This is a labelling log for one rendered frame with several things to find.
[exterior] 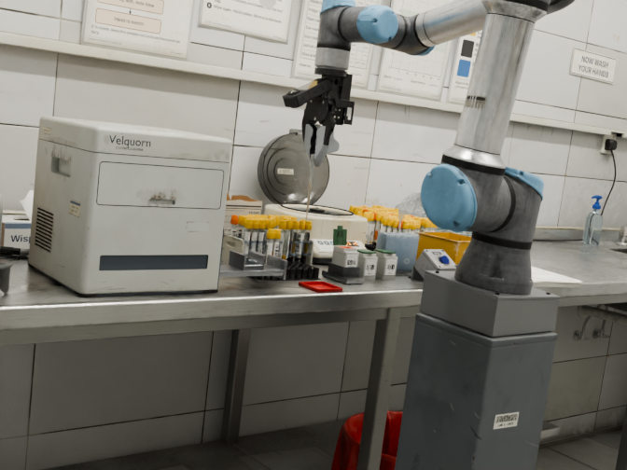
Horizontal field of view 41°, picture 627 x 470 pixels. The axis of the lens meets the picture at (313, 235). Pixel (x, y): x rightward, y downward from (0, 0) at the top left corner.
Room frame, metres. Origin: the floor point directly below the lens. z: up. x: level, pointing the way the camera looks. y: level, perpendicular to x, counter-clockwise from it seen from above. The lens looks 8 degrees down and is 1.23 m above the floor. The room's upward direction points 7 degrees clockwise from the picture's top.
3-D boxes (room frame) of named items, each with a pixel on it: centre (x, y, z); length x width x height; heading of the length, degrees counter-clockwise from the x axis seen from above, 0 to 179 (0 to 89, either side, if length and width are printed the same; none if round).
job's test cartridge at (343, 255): (1.89, -0.08, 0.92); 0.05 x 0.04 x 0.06; 39
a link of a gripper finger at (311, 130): (1.88, 0.02, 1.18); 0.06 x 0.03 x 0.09; 133
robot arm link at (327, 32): (1.86, 0.00, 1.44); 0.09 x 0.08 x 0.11; 41
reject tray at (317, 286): (1.76, -0.03, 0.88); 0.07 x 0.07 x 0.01; 39
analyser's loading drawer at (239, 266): (1.67, 0.15, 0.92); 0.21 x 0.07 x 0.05; 129
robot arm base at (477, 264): (1.62, -0.36, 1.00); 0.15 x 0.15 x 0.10
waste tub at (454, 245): (2.17, -0.36, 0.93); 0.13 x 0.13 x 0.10; 43
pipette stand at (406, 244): (2.08, -0.21, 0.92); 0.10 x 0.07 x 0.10; 121
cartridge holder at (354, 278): (1.89, -0.08, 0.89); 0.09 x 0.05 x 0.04; 39
